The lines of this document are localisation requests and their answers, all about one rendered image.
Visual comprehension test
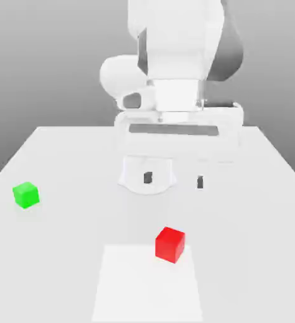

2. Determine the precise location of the small red cube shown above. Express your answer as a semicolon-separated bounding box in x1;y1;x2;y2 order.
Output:
154;226;186;265

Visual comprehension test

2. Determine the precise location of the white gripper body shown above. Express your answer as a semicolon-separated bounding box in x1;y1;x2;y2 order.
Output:
113;102;245;163

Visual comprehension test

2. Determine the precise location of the small green cube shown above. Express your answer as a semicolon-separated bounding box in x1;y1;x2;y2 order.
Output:
12;181;40;209

